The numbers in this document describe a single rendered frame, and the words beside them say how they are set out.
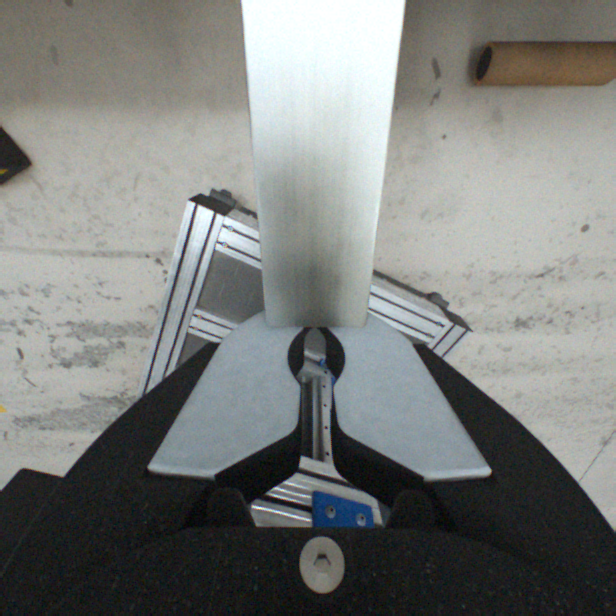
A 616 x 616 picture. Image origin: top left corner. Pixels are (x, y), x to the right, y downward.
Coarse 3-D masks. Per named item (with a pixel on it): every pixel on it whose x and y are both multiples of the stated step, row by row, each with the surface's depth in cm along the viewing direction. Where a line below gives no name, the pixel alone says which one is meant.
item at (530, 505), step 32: (448, 384) 7; (480, 416) 6; (512, 416) 6; (480, 448) 6; (512, 448) 6; (544, 448) 6; (480, 480) 5; (512, 480) 5; (544, 480) 5; (448, 512) 5; (480, 512) 5; (512, 512) 5; (544, 512) 5; (576, 512) 5; (512, 544) 4; (544, 544) 4; (576, 544) 4; (608, 544) 4; (576, 576) 4; (608, 576) 4; (608, 608) 4
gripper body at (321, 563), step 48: (192, 528) 4; (240, 528) 4; (288, 528) 4; (336, 528) 4; (384, 528) 4; (432, 528) 4; (96, 576) 4; (144, 576) 4; (192, 576) 4; (240, 576) 4; (288, 576) 4; (336, 576) 4; (384, 576) 4; (432, 576) 4; (480, 576) 4; (528, 576) 4
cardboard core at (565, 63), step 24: (504, 48) 65; (528, 48) 65; (552, 48) 65; (576, 48) 65; (600, 48) 65; (480, 72) 72; (504, 72) 67; (528, 72) 67; (552, 72) 67; (576, 72) 67; (600, 72) 67
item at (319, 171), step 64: (256, 0) 5; (320, 0) 5; (384, 0) 5; (256, 64) 6; (320, 64) 6; (384, 64) 6; (256, 128) 6; (320, 128) 6; (384, 128) 6; (256, 192) 7; (320, 192) 7; (320, 256) 8; (320, 320) 9
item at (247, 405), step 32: (256, 320) 10; (224, 352) 8; (256, 352) 8; (288, 352) 8; (224, 384) 7; (256, 384) 7; (288, 384) 7; (192, 416) 6; (224, 416) 6; (256, 416) 6; (288, 416) 6; (160, 448) 6; (192, 448) 6; (224, 448) 6; (256, 448) 6; (288, 448) 6; (224, 480) 5; (256, 480) 6
